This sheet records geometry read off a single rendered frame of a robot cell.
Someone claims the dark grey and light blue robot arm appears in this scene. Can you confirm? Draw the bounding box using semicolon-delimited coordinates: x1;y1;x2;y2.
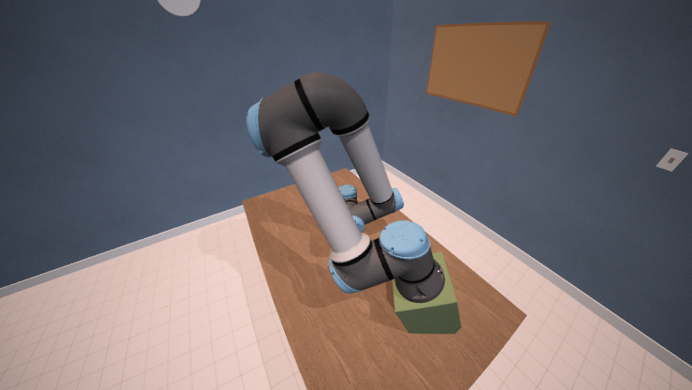
246;73;445;303

